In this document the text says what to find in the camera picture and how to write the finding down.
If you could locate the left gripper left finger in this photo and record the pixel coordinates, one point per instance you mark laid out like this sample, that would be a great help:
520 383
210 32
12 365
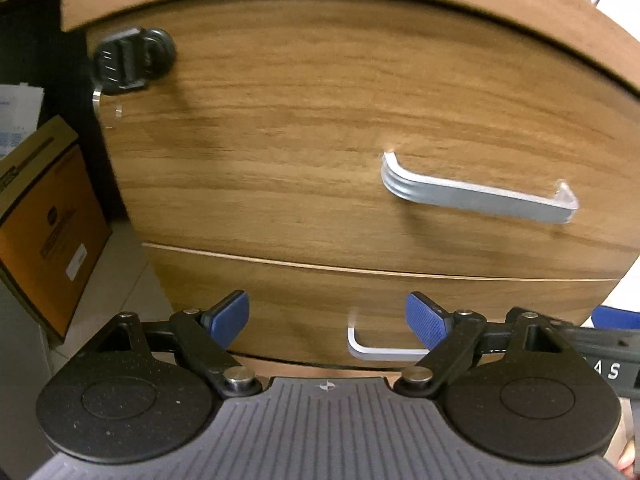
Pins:
204 337

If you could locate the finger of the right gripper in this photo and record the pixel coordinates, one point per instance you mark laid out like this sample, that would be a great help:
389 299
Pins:
584 340
607 318

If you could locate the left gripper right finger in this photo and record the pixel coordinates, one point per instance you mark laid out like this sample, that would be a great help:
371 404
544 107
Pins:
451 340

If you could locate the grey drawer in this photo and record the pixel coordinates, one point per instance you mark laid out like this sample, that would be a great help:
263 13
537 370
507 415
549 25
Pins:
299 313

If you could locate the wooden upper drawer front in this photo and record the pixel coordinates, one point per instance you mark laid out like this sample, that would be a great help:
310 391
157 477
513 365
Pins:
266 139

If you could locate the black drawer lock with key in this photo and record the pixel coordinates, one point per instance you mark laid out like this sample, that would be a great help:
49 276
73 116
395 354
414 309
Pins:
129 61

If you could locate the person's left hand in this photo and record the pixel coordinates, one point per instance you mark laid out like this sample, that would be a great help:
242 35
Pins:
623 451

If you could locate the grey side cabinet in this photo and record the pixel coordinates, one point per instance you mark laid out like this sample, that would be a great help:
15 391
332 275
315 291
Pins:
25 370

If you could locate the orange cardboard box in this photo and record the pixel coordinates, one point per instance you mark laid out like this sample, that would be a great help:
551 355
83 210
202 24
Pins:
53 230

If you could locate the white blue printed paper bag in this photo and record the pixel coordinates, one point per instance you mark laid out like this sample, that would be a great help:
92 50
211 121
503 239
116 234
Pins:
20 107

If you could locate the silver lower drawer handle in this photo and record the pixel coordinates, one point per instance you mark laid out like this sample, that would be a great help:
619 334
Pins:
378 338

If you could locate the silver drawer handle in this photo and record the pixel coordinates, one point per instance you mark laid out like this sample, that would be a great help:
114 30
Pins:
428 190
378 338

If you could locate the silver upper drawer handle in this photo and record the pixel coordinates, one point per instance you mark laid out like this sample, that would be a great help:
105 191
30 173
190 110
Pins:
428 190

